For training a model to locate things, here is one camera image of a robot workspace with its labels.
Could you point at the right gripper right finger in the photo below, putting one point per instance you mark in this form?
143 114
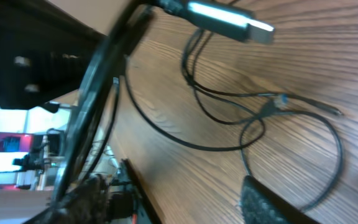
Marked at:
260 205

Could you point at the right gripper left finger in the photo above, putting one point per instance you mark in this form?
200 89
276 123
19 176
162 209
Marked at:
88 203

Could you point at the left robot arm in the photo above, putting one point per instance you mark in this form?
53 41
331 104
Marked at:
44 53

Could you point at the background monitor screen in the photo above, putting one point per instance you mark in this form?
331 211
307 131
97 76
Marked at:
13 146

